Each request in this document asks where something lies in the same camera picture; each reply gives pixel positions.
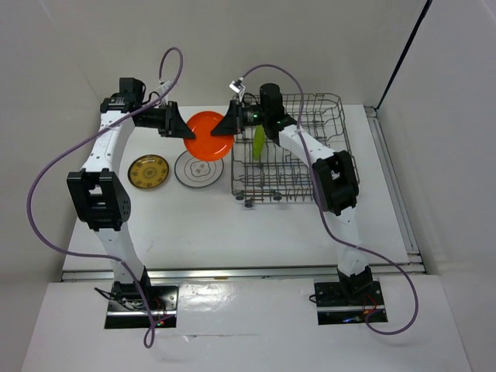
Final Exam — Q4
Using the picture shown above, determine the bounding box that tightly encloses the black corner pole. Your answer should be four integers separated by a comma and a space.
374, 0, 433, 111

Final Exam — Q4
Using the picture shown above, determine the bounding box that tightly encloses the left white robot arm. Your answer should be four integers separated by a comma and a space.
67, 77, 194, 309

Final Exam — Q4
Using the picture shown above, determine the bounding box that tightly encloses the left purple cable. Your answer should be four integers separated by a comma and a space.
26, 46, 184, 348

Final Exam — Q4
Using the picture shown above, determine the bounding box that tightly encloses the brown yellow patterned plate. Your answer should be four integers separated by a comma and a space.
127, 154, 170, 190

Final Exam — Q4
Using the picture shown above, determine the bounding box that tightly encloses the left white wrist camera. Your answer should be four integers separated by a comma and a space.
157, 80, 172, 95

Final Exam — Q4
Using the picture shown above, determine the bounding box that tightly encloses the white plate with grey rings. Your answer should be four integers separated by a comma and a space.
174, 151, 225, 191

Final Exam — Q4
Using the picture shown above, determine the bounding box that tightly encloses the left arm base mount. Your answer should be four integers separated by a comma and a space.
94, 284, 179, 329

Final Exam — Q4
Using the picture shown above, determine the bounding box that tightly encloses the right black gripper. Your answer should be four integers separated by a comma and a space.
210, 100, 268, 136

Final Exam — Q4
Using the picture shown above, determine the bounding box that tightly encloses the grey wire dish rack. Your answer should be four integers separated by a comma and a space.
230, 93, 352, 207

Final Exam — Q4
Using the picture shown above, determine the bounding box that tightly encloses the green plate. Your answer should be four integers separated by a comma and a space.
253, 125, 266, 161

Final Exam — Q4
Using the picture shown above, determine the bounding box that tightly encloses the orange plate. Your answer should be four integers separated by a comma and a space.
184, 111, 234, 161

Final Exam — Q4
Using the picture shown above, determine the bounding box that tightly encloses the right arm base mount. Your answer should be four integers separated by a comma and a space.
308, 281, 388, 326

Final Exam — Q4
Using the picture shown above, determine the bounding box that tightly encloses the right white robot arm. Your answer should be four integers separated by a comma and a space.
211, 78, 373, 304

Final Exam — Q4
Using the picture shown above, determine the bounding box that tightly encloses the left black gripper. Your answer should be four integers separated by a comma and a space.
136, 100, 195, 139

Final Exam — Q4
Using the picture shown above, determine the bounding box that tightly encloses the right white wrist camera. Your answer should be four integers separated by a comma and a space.
229, 77, 246, 102

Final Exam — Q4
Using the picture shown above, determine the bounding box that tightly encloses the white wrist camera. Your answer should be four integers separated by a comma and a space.
229, 77, 246, 102
157, 80, 172, 95

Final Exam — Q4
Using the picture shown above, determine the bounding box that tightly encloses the aluminium rail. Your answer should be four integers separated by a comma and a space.
60, 263, 427, 282

